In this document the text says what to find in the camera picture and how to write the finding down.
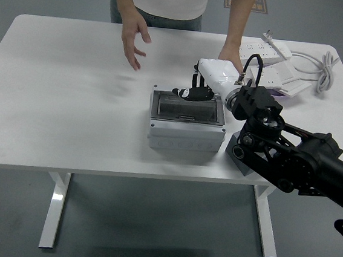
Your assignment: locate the person's left hand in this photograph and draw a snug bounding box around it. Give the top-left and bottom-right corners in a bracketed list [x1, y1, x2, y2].
[216, 41, 247, 74]

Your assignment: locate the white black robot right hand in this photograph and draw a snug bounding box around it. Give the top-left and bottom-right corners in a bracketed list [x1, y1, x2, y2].
[171, 54, 246, 107]

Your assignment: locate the person's right hand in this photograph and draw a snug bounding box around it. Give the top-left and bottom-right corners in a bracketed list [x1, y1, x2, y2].
[117, 8, 155, 72]

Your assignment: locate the transparent hinged box lid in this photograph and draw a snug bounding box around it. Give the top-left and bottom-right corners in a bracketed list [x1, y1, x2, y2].
[149, 88, 229, 128]

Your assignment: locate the grey plastic electrical box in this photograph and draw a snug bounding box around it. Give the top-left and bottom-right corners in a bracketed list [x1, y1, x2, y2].
[145, 83, 231, 155]

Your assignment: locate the long white power strip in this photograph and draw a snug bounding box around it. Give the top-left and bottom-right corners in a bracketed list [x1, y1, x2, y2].
[237, 39, 293, 68]

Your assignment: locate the white power plug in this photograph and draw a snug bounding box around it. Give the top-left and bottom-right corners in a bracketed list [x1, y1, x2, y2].
[260, 29, 279, 47]

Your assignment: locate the white socket panel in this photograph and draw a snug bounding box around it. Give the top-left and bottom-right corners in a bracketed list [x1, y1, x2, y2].
[247, 56, 300, 91]

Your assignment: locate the person's torso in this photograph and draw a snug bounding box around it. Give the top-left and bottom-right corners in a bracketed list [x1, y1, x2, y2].
[107, 0, 212, 33]

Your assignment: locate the brown floor sign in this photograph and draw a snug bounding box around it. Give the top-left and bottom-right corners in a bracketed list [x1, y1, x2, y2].
[222, 0, 270, 15]

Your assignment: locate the purple round roll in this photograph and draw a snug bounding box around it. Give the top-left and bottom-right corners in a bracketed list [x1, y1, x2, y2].
[270, 89, 289, 100]

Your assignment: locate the grey foam block holder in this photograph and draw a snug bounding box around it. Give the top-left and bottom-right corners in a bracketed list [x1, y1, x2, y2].
[223, 132, 258, 177]

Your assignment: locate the white table leg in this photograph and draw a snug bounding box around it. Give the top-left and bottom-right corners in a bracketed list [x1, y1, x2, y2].
[247, 184, 284, 257]
[38, 170, 73, 250]

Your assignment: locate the white power cable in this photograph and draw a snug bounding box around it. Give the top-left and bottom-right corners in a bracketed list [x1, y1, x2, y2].
[286, 47, 341, 96]

